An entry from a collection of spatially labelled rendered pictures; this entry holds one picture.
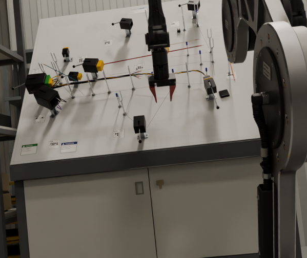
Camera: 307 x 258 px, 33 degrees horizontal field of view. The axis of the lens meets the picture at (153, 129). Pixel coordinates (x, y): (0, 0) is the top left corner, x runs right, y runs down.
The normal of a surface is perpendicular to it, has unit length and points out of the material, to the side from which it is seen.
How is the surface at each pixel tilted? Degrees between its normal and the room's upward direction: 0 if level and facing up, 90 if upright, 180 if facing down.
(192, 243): 90
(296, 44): 61
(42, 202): 90
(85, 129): 53
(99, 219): 90
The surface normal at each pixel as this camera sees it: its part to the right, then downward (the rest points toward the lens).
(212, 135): -0.15, -0.65
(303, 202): 0.00, -0.08
